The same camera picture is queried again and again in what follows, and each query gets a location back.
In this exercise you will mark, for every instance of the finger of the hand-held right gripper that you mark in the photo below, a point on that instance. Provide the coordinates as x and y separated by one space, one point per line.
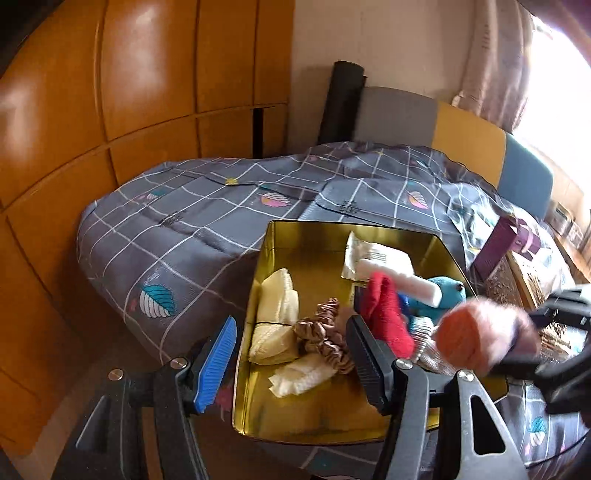
563 307
521 364

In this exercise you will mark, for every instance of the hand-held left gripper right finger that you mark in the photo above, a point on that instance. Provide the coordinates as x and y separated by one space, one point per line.
369 364

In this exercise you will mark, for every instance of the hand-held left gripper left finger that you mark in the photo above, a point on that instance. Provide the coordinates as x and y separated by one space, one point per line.
214 364

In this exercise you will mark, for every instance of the orange fuzzy ball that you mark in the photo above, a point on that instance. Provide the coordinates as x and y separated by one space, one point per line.
475 337

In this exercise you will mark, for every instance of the red sock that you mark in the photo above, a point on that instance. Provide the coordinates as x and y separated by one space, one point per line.
388 314

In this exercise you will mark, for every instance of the brown satin scrunchie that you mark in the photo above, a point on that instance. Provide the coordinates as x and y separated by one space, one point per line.
318 327

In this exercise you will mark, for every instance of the cream cloth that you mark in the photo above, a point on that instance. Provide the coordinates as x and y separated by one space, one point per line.
300 376

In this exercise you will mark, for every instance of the white tube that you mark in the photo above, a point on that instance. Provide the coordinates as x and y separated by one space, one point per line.
415 286

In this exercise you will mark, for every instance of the teal plush toy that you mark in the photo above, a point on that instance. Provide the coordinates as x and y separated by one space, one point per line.
443 295

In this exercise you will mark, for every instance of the white plastic packet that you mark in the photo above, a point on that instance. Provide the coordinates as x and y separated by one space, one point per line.
369 254

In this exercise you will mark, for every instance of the gold metal tin box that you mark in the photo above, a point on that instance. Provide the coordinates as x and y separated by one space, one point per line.
314 254

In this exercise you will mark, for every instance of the ornate gold tissue box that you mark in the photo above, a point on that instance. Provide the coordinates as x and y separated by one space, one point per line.
517 281

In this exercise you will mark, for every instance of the wooden desk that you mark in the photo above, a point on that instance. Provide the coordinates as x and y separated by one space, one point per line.
577 249

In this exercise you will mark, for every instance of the purple cardboard box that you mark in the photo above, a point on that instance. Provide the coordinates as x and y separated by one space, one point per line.
494 249

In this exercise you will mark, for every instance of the metal tin can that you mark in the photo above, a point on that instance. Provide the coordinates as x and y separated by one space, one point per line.
563 214

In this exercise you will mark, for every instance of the grey checked quilt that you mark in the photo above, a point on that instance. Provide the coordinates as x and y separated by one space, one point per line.
184 221

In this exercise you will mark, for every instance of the grey yellow blue headboard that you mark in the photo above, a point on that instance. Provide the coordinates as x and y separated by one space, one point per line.
466 138

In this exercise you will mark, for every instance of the window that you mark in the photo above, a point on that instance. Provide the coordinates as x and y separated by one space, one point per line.
558 92

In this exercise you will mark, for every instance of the pink patterned curtain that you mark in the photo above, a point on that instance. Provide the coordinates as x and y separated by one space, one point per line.
494 60

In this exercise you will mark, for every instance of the black rolled mat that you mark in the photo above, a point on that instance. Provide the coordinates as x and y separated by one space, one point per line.
341 101

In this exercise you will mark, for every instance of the orange wooden wardrobe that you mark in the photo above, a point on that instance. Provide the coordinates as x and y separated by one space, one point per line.
138 69

